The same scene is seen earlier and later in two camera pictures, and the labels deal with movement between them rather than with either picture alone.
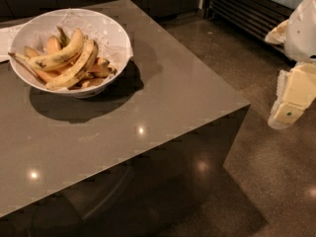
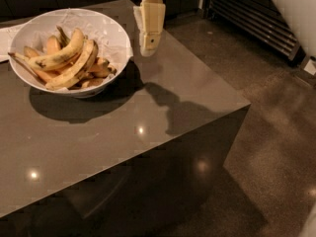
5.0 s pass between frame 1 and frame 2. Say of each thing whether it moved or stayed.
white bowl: stayed
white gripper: moved
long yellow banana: stayed
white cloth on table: stayed
